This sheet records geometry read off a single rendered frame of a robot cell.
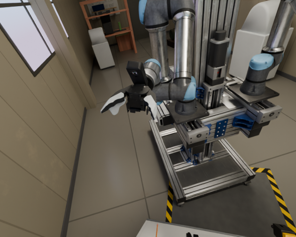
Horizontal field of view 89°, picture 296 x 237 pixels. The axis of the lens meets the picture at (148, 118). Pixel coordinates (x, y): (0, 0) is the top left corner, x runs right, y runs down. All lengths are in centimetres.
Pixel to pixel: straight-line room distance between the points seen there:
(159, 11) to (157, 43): 13
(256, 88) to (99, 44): 477
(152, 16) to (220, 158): 163
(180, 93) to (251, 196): 165
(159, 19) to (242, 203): 184
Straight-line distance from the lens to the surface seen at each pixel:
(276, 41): 127
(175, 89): 64
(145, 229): 90
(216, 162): 194
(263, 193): 215
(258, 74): 119
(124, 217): 197
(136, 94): 46
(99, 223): 206
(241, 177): 190
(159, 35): 83
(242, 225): 195
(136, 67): 43
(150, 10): 80
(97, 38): 543
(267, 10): 338
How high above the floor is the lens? 181
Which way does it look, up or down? 40 degrees down
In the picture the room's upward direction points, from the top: 12 degrees counter-clockwise
